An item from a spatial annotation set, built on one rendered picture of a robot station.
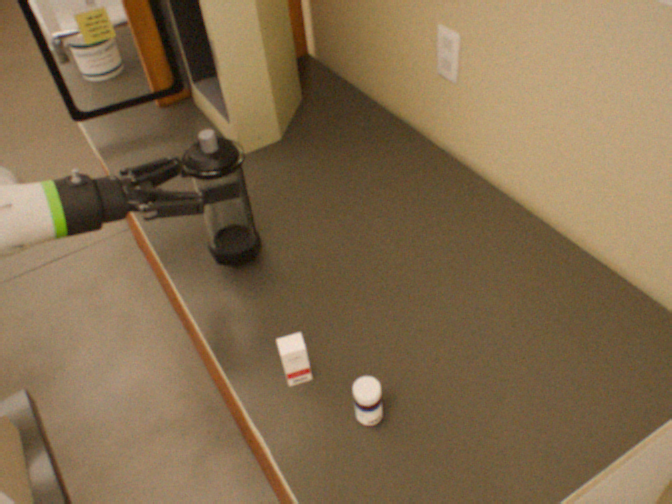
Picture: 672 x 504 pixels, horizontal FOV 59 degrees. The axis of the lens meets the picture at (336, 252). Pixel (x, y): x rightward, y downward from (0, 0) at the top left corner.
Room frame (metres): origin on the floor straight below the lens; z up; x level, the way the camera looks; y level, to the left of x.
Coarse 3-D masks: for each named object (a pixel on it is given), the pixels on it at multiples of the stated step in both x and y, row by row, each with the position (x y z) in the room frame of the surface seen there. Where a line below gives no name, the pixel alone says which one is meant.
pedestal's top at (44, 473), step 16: (16, 400) 0.61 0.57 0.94; (32, 400) 0.62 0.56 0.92; (16, 416) 0.57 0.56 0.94; (32, 416) 0.57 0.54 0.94; (32, 432) 0.54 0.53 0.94; (32, 448) 0.51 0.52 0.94; (48, 448) 0.52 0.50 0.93; (32, 464) 0.48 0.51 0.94; (48, 464) 0.48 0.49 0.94; (32, 480) 0.46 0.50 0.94; (48, 480) 0.45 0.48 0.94; (48, 496) 0.43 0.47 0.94; (64, 496) 0.43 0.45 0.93
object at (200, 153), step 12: (204, 132) 0.88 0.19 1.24; (204, 144) 0.87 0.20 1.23; (216, 144) 0.87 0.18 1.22; (228, 144) 0.88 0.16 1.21; (192, 156) 0.86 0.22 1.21; (204, 156) 0.86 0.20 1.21; (216, 156) 0.85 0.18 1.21; (228, 156) 0.85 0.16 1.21; (204, 168) 0.84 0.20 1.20; (216, 168) 0.83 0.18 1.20
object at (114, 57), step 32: (32, 0) 1.43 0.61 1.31; (64, 0) 1.45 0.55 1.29; (96, 0) 1.48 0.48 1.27; (128, 0) 1.50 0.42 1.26; (64, 32) 1.45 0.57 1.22; (96, 32) 1.47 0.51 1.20; (128, 32) 1.49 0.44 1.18; (64, 64) 1.44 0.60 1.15; (96, 64) 1.46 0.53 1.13; (128, 64) 1.48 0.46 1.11; (160, 64) 1.51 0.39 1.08; (96, 96) 1.45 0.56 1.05; (128, 96) 1.47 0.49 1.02
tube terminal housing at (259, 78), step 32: (224, 0) 1.27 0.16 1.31; (256, 0) 1.31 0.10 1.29; (224, 32) 1.26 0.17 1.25; (256, 32) 1.29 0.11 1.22; (288, 32) 1.46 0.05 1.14; (224, 64) 1.26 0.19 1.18; (256, 64) 1.29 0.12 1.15; (288, 64) 1.43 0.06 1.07; (224, 96) 1.27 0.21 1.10; (256, 96) 1.28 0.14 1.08; (288, 96) 1.39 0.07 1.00; (224, 128) 1.33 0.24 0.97; (256, 128) 1.27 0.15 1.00
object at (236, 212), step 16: (240, 160) 0.86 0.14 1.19; (224, 176) 0.83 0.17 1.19; (240, 176) 0.86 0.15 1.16; (240, 192) 0.85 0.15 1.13; (208, 208) 0.84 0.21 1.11; (224, 208) 0.83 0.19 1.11; (240, 208) 0.84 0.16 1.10; (208, 224) 0.84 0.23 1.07; (224, 224) 0.83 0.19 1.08; (240, 224) 0.84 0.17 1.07; (224, 240) 0.83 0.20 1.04; (240, 240) 0.84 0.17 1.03
